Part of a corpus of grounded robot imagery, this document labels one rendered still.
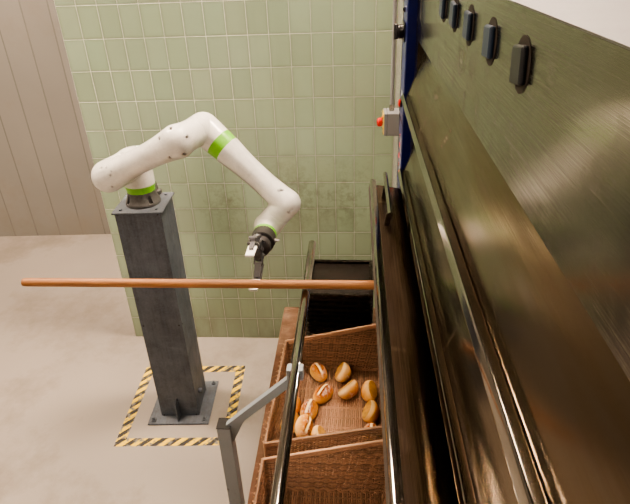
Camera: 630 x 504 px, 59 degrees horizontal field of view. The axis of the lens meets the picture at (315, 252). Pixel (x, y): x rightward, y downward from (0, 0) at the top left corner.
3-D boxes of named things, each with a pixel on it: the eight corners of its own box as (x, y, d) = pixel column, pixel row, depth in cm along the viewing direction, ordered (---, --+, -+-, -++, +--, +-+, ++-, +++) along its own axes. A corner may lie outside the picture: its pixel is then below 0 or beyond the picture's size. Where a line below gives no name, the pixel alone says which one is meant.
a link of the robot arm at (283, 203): (224, 158, 220) (212, 163, 210) (240, 136, 215) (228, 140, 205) (292, 219, 220) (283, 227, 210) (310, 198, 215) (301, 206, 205)
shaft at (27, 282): (20, 288, 190) (18, 280, 188) (25, 283, 193) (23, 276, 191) (534, 292, 174) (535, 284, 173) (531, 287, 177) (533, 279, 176)
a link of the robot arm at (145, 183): (115, 195, 235) (105, 152, 226) (138, 182, 247) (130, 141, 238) (139, 199, 230) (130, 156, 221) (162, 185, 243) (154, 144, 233)
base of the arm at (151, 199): (139, 186, 259) (136, 174, 256) (170, 185, 259) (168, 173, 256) (121, 209, 237) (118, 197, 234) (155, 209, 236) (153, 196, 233)
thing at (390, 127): (397, 129, 253) (398, 107, 248) (399, 136, 244) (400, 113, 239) (381, 129, 253) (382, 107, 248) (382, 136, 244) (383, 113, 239)
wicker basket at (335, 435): (399, 370, 234) (402, 317, 220) (407, 484, 185) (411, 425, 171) (285, 366, 238) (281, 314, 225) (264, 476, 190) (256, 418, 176)
